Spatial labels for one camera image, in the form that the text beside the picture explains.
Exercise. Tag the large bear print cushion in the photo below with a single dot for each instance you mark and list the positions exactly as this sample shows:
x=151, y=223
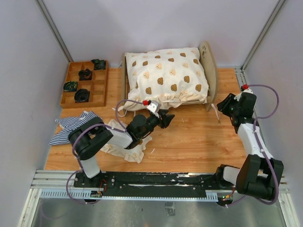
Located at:
x=172, y=77

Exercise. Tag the wooden pet bed frame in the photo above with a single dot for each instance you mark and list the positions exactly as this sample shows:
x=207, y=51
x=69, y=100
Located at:
x=208, y=63

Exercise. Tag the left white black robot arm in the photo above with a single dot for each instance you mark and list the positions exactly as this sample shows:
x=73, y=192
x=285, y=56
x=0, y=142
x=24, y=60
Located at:
x=88, y=139

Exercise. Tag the right aluminium corner post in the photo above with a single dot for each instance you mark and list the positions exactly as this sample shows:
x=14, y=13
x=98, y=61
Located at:
x=264, y=31

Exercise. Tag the aluminium corner post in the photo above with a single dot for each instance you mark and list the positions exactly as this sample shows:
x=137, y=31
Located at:
x=264, y=31
x=49, y=20

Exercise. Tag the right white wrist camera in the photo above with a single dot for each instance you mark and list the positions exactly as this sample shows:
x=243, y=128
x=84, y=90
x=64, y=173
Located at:
x=244, y=89

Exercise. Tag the black green rolled sock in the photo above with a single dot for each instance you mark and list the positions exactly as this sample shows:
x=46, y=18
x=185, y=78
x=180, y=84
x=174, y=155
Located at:
x=70, y=86

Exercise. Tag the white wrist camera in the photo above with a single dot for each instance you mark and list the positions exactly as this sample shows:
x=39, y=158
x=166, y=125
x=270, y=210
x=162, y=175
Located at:
x=153, y=107
x=244, y=89

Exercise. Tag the black rolled sock middle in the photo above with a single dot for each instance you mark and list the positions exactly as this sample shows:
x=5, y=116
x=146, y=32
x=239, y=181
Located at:
x=85, y=75

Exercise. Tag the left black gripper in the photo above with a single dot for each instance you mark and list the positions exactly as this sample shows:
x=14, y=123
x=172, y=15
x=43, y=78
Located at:
x=166, y=118

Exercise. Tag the black rolled sock bottom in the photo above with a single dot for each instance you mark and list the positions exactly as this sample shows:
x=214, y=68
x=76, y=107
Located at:
x=82, y=96

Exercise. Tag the left aluminium corner post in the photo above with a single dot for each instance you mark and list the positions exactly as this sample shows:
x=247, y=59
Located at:
x=49, y=20

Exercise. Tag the blue striped cloth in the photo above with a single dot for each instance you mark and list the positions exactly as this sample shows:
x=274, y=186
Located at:
x=68, y=124

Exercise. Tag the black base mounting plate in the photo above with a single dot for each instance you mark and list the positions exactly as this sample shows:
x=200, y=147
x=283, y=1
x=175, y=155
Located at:
x=161, y=185

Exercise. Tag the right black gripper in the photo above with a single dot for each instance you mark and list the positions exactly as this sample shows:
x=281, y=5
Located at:
x=223, y=106

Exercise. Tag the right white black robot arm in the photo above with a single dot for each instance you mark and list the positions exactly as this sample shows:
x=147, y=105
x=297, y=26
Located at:
x=251, y=146

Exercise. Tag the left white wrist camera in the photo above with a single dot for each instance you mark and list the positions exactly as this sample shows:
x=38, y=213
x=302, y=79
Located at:
x=153, y=107

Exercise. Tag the aluminium rail frame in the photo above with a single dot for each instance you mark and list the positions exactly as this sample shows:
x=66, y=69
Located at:
x=227, y=198

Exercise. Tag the black rolled sock top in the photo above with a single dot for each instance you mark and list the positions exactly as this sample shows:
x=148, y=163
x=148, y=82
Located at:
x=99, y=64

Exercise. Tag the small bear print pillow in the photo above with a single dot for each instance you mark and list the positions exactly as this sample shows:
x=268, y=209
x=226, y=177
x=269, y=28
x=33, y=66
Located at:
x=132, y=151

